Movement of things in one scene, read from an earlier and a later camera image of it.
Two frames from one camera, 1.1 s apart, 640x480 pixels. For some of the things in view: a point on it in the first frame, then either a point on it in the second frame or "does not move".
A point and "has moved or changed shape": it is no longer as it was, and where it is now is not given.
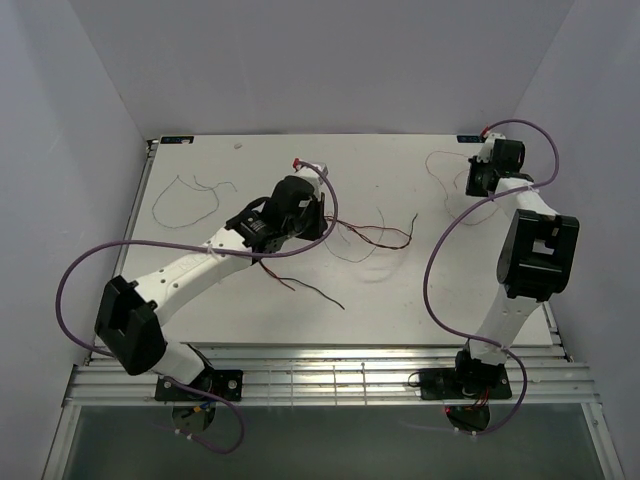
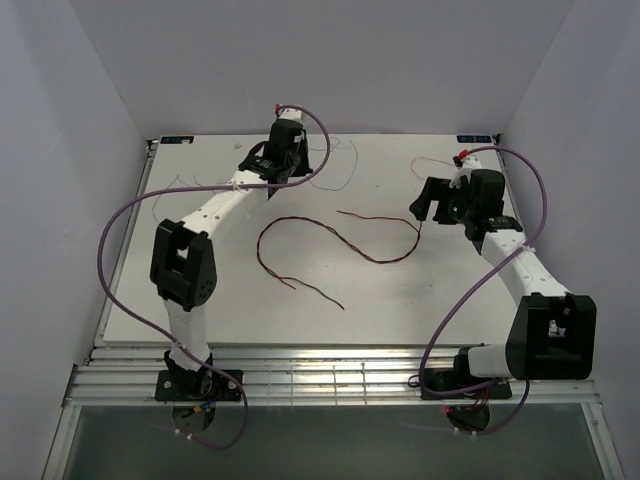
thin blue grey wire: (349, 260) → (343, 187)
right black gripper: (471, 188) → (435, 189)
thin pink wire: (453, 184) has moved or changed shape
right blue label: (468, 139) does not move
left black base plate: (225, 383) does not move
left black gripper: (316, 205) → (304, 169)
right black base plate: (475, 383) does not move
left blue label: (176, 139) does not move
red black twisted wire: (410, 234) → (280, 278)
